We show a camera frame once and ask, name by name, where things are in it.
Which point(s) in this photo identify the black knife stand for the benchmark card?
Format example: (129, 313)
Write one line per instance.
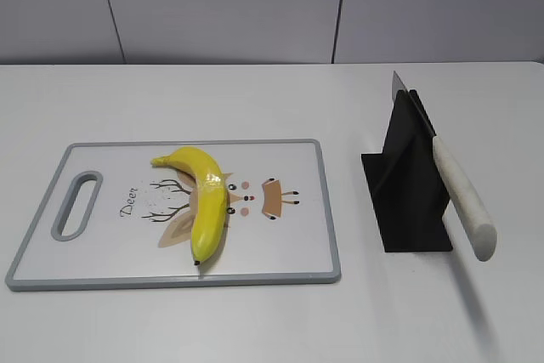
(408, 195)

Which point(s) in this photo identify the yellow plastic banana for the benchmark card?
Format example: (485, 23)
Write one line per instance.
(212, 198)

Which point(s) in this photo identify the white deer cutting board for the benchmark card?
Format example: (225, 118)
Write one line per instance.
(110, 220)

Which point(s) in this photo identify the white-handled kitchen knife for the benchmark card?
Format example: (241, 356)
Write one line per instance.
(476, 220)

